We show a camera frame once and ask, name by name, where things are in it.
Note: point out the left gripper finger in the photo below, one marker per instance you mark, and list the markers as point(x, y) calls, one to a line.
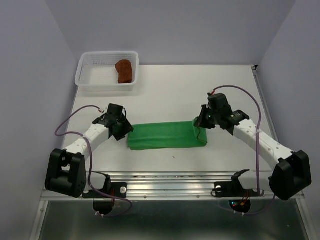
point(126, 125)
point(119, 133)

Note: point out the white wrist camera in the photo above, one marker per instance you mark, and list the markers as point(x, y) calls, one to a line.
point(211, 93)
point(102, 110)

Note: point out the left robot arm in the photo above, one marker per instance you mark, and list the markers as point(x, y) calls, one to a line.
point(67, 173)

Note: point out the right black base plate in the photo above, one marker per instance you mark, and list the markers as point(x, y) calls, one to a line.
point(230, 189)

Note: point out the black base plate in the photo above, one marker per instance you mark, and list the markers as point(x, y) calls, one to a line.
point(116, 189)
point(230, 189)

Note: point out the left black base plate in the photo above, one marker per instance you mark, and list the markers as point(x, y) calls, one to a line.
point(116, 189)

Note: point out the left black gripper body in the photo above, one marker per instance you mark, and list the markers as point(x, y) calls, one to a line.
point(119, 122)

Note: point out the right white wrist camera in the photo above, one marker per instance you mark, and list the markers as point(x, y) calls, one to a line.
point(211, 93)

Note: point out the green towel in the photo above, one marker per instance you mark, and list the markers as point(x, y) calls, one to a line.
point(166, 135)

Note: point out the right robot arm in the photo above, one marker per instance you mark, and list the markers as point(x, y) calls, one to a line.
point(291, 172)

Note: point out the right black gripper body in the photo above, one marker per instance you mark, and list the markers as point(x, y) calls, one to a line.
point(213, 116)

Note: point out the brown towel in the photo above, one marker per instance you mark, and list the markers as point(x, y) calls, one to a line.
point(125, 72)

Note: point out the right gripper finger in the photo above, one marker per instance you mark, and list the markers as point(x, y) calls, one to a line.
point(210, 124)
point(201, 120)

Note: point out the white plastic perforated basket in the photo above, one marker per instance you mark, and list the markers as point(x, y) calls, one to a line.
point(96, 71)

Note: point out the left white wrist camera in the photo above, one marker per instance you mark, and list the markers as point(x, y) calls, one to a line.
point(102, 110)

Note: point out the aluminium rail frame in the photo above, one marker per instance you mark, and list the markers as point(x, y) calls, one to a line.
point(171, 188)

